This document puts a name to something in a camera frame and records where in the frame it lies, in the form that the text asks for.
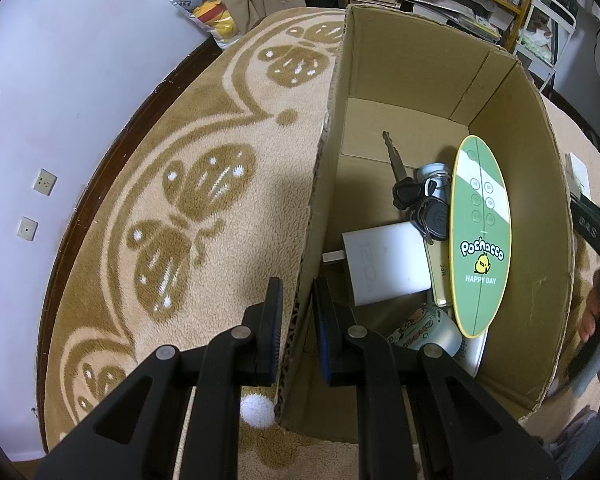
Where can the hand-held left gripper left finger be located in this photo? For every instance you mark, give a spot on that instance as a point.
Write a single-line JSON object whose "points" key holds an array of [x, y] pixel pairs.
{"points": [[275, 315]]}

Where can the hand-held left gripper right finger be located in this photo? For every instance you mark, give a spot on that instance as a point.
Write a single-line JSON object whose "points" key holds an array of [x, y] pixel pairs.
{"points": [[325, 330]]}

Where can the white power adapter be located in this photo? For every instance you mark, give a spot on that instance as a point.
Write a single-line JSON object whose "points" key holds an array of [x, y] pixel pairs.
{"points": [[385, 260]]}

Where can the cartoon print earbud case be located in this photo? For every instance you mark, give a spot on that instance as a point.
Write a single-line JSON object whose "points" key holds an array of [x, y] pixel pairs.
{"points": [[430, 331]]}

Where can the green oval card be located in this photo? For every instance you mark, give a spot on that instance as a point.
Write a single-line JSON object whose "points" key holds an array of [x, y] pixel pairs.
{"points": [[480, 210]]}

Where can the bunch of keys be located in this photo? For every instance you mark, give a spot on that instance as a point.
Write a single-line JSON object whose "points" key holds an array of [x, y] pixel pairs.
{"points": [[405, 192]]}

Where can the light blue tube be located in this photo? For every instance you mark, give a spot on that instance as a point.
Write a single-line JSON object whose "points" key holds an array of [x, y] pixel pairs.
{"points": [[432, 172]]}

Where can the cardboard box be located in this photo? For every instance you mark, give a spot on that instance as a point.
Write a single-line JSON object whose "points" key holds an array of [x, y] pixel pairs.
{"points": [[395, 115]]}

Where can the person's right hand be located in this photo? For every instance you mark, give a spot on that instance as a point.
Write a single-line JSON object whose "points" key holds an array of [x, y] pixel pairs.
{"points": [[597, 317]]}

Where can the small white remote control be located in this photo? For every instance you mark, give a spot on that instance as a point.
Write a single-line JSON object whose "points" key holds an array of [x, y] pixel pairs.
{"points": [[578, 170]]}

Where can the green and white packets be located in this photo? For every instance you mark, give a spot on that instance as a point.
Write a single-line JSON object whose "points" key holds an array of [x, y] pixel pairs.
{"points": [[536, 42]]}

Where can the beige butterfly print blanket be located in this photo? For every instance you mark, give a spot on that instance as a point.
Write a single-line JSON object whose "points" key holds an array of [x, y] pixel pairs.
{"points": [[205, 125]]}

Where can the white trolley cart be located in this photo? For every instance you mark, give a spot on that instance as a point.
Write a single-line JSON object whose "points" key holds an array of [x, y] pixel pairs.
{"points": [[562, 15]]}

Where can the wooden shelf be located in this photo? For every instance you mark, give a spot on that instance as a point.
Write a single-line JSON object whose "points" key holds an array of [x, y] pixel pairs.
{"points": [[526, 5]]}

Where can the pile of magazines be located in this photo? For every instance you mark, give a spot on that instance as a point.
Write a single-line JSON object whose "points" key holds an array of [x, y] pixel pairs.
{"points": [[450, 10]]}

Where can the bag of plush toys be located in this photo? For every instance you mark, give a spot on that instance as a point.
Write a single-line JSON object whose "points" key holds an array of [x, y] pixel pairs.
{"points": [[205, 5]]}

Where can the white wall socket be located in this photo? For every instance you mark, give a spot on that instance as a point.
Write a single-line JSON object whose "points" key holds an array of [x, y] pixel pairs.
{"points": [[45, 182], [27, 230]]}

